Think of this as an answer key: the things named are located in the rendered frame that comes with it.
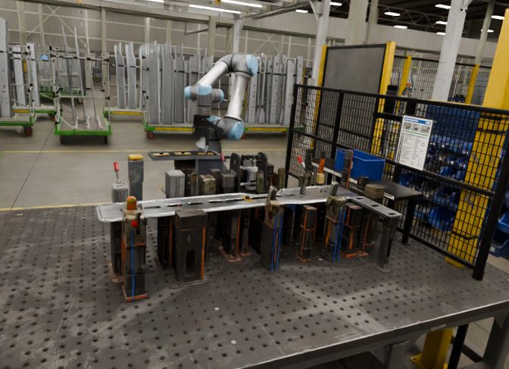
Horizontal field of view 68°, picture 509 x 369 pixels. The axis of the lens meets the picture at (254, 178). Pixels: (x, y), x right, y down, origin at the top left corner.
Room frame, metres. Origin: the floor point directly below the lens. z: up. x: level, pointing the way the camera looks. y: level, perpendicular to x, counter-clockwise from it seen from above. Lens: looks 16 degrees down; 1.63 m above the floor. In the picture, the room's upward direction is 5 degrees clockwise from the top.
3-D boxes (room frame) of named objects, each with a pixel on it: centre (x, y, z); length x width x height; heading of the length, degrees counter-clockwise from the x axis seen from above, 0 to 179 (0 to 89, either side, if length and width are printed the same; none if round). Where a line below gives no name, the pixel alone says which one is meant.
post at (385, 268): (1.76, -0.70, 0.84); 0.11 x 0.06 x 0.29; 28
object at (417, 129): (2.19, -0.92, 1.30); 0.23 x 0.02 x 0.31; 28
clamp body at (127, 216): (1.36, 0.46, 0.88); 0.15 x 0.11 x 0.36; 28
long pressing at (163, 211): (1.79, 0.04, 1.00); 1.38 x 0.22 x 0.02; 118
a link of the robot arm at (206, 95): (2.04, 0.30, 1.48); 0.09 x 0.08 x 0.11; 156
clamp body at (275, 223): (1.68, -0.11, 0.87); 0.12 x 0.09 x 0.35; 28
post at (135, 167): (1.87, 0.62, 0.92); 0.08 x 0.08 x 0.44; 28
